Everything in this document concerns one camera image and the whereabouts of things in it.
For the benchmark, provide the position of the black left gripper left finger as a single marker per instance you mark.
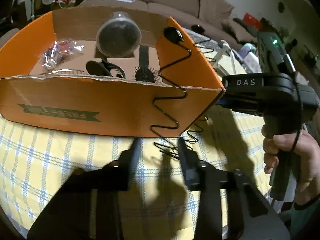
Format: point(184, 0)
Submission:
point(87, 205)

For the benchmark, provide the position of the white tissue box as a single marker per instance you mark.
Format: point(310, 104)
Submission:
point(251, 61)

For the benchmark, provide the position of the brown cushion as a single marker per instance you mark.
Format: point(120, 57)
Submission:
point(214, 12)

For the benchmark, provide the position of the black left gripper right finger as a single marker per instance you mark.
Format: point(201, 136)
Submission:
point(249, 214)

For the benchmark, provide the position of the person's right hand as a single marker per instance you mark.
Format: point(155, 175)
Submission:
point(307, 152)

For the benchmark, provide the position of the bag of colourful rubber bands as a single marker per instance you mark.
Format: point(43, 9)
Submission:
point(59, 52)

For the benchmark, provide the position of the white folding phone stand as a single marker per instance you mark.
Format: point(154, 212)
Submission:
point(225, 62)

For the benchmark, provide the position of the clear jar with black clips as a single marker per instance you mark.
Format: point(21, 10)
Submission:
point(119, 36)

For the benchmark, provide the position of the orange cardboard box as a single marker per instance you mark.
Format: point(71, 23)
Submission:
point(105, 105)

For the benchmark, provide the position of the red box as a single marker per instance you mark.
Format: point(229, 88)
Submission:
point(252, 21)

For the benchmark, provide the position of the gold hair claw clip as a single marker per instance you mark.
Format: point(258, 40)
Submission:
point(63, 72)

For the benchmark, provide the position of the black hair claw clip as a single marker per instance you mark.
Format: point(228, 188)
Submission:
point(104, 68)

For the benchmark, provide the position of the pastel round container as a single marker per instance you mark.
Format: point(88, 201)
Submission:
point(246, 48)

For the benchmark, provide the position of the brown sofa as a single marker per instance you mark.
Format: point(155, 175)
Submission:
point(185, 12)

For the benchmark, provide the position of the black hair brush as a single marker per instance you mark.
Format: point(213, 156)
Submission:
point(143, 72)

